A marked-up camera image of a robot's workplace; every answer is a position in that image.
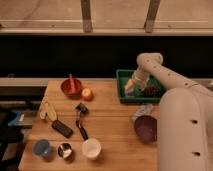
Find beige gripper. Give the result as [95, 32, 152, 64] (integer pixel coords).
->
[124, 71, 149, 94]

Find purple bowl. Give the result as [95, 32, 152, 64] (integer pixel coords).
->
[134, 115, 157, 144]

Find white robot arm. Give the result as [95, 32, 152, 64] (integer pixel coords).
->
[125, 53, 213, 171]

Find red bowl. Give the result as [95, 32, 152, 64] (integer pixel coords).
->
[60, 78, 82, 98]

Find bunch of red grapes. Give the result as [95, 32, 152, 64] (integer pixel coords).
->
[142, 86, 159, 97]

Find green plastic tray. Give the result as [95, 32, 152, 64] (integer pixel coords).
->
[116, 69, 165, 104]

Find clear plastic bag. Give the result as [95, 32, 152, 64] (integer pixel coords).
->
[132, 104, 154, 122]

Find black dish brush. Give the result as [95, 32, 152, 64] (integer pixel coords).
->
[75, 103, 88, 140]

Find red spoon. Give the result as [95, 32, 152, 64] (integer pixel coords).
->
[69, 74, 76, 94]

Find white cup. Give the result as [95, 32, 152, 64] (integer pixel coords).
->
[82, 138, 102, 160]

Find black rectangular block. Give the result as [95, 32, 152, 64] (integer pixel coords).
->
[52, 120, 73, 138]

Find peeled banana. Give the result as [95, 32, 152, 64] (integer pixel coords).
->
[39, 99, 57, 121]

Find small metal cup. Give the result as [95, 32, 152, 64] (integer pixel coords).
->
[58, 143, 73, 159]

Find blue plastic cup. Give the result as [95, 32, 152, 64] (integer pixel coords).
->
[33, 139, 51, 159]

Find black chair with blue item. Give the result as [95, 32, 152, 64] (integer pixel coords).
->
[0, 107, 32, 171]

